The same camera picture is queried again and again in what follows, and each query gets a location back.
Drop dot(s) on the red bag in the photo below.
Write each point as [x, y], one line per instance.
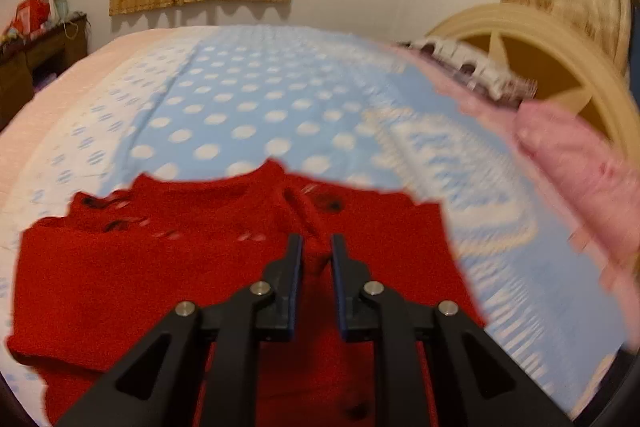
[30, 14]

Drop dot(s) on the dark wooden desk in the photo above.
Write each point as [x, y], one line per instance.
[15, 72]

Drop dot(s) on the red knitted sweater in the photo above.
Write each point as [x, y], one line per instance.
[150, 267]

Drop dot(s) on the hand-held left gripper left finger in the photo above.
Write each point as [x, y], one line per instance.
[291, 287]

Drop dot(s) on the pink bed sheet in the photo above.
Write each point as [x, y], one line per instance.
[30, 142]

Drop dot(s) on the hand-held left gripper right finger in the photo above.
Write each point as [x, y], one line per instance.
[341, 292]

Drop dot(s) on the beige wooden headboard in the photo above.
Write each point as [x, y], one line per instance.
[550, 24]

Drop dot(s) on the blue polka dot blanket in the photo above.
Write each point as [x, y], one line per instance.
[250, 107]

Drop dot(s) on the white purple patterned pillow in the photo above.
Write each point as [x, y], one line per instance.
[475, 67]

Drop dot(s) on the light blue bag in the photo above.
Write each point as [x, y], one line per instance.
[59, 9]

